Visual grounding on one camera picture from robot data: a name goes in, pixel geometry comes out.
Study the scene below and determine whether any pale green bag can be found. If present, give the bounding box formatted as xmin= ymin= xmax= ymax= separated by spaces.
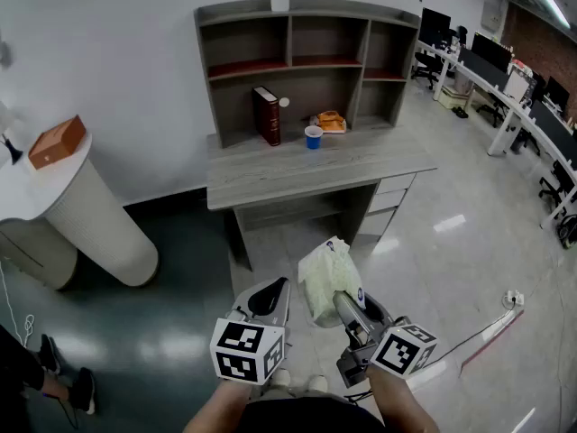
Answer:
xmin=297 ymin=235 xmax=365 ymax=328

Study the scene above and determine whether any person's right forearm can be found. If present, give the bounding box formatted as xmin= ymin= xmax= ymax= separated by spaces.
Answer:
xmin=364 ymin=366 xmax=441 ymax=433

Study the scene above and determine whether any black bag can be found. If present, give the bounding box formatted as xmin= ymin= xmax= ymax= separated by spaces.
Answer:
xmin=556 ymin=214 xmax=577 ymax=250

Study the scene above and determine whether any black computer monitor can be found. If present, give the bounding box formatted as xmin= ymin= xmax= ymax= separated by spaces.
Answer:
xmin=543 ymin=75 xmax=572 ymax=108
xmin=471 ymin=32 xmax=513 ymax=74
xmin=418 ymin=7 xmax=453 ymax=47

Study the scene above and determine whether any white floor cable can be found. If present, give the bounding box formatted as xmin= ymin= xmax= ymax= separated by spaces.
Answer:
xmin=0 ymin=259 xmax=36 ymax=349

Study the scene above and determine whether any gray wall electric panel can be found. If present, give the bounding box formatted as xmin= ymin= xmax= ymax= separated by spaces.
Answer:
xmin=481 ymin=0 xmax=506 ymax=32

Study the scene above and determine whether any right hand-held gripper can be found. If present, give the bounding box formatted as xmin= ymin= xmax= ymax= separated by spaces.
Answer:
xmin=332 ymin=290 xmax=440 ymax=390

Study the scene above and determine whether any blue plastic cup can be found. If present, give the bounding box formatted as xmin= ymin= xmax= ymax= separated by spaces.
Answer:
xmin=304 ymin=124 xmax=325 ymax=151

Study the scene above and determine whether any orange snack packet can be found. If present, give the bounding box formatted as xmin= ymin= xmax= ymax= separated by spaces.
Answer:
xmin=308 ymin=109 xmax=348 ymax=135

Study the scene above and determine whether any white round ribbed table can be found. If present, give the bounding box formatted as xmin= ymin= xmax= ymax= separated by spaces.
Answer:
xmin=0 ymin=131 xmax=160 ymax=288

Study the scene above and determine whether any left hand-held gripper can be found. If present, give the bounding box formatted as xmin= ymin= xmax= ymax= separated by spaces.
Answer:
xmin=209 ymin=277 xmax=292 ymax=385

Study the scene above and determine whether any white shade table lamp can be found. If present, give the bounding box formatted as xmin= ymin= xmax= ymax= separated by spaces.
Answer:
xmin=0 ymin=101 xmax=23 ymax=166

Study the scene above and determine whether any grey wooden shelf unit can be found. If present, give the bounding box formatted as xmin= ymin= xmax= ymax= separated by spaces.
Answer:
xmin=193 ymin=0 xmax=423 ymax=149

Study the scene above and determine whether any dark red hardcover book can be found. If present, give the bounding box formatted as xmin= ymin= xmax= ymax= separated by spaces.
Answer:
xmin=251 ymin=86 xmax=282 ymax=148

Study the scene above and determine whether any red floor cable cover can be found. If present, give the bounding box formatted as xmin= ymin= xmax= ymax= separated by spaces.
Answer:
xmin=459 ymin=309 xmax=527 ymax=376

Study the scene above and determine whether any black floor cable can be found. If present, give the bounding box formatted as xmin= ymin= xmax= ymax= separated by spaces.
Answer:
xmin=423 ymin=307 xmax=516 ymax=369

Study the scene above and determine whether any person's left forearm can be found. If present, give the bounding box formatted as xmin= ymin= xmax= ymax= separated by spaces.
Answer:
xmin=182 ymin=379 xmax=253 ymax=433

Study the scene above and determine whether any ceiling light bar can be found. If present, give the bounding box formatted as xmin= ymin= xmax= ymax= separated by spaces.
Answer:
xmin=538 ymin=0 xmax=572 ymax=29

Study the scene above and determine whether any orange brown box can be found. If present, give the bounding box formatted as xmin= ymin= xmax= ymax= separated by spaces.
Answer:
xmin=27 ymin=115 xmax=87 ymax=171

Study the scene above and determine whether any person's black clothing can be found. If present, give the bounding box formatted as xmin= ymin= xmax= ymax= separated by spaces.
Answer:
xmin=237 ymin=392 xmax=389 ymax=433

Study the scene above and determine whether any beige storage box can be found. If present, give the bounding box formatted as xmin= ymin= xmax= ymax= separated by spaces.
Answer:
xmin=439 ymin=86 xmax=472 ymax=110

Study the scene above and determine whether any black office chair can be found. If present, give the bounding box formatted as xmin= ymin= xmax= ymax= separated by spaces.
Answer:
xmin=412 ymin=51 xmax=441 ymax=91
xmin=538 ymin=160 xmax=577 ymax=217
xmin=475 ymin=91 xmax=511 ymax=128

